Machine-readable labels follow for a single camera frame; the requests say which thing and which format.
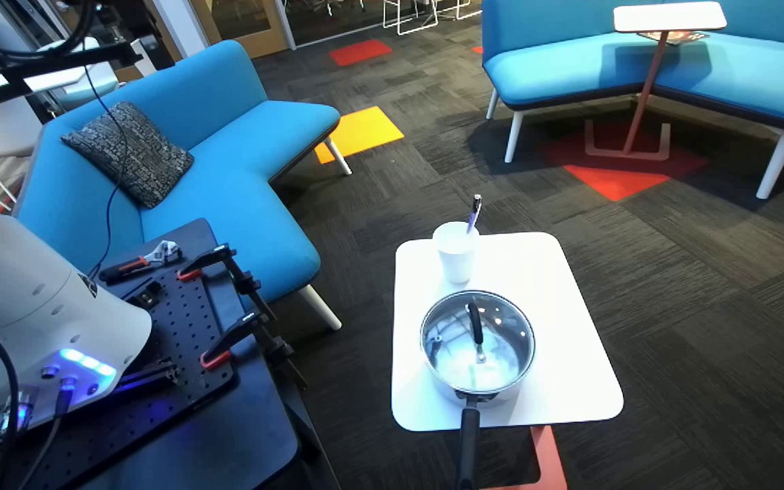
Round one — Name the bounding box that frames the black tripod stand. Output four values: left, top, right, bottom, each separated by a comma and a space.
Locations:
226, 270, 342, 490

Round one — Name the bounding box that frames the silver pen in cup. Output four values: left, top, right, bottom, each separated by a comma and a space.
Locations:
465, 191, 484, 235

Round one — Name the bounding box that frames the thin grey base cable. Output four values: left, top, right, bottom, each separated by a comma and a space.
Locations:
14, 389, 75, 490

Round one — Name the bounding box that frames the red handled metal clamp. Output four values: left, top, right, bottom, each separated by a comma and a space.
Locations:
99, 235, 185, 284

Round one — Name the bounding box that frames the small white table red frame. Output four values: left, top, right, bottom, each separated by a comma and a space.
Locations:
582, 0, 731, 163

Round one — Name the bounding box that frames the glass pot lid black knob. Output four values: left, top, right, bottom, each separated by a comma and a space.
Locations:
419, 289, 540, 385

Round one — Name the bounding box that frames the thin black cable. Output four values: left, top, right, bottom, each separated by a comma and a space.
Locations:
80, 63, 132, 280

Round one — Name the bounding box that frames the blue curved sofa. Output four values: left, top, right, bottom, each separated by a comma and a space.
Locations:
12, 38, 358, 333

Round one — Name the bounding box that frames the wooden door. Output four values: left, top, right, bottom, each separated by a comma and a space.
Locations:
188, 0, 294, 59

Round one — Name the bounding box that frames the white side table orange base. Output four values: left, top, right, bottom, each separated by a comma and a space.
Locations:
391, 227, 629, 490

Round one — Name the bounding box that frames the white round table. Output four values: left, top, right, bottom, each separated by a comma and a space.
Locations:
31, 35, 128, 99

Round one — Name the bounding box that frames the steel pot with black handle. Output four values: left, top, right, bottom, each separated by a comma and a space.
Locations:
419, 293, 540, 490

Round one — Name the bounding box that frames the black camera boom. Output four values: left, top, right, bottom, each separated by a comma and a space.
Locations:
0, 0, 144, 120

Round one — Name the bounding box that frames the blue sofa with white legs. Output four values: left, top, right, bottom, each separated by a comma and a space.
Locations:
480, 0, 784, 200

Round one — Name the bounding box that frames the grey patterned cushion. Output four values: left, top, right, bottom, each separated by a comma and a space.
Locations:
61, 99, 196, 212

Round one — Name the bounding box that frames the white paper cup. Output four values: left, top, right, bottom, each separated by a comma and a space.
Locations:
431, 218, 483, 289

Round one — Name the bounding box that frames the black perforated mounting board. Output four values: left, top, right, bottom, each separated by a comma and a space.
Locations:
0, 260, 242, 490

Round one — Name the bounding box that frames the black clamp with orange tips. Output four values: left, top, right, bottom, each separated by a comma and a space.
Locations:
199, 310, 268, 373
174, 241, 264, 297

